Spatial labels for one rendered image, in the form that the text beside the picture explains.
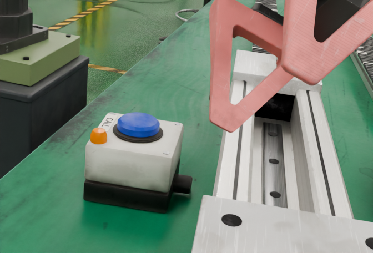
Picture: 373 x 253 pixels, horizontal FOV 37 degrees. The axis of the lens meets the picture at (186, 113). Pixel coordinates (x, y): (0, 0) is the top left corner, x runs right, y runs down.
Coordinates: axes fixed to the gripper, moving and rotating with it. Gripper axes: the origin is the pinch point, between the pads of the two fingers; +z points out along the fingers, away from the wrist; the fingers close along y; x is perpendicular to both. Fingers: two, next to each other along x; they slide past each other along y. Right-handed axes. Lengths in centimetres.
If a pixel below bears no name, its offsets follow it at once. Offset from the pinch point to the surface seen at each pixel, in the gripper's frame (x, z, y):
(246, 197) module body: 5.6, 1.3, -14.3
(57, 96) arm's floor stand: -14, -9, -59
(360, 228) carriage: 9.1, 2.2, -4.2
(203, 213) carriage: 1.4, 5.2, -5.7
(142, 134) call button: -2.3, -2.0, -26.3
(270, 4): 14, -60, -90
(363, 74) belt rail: 28, -38, -58
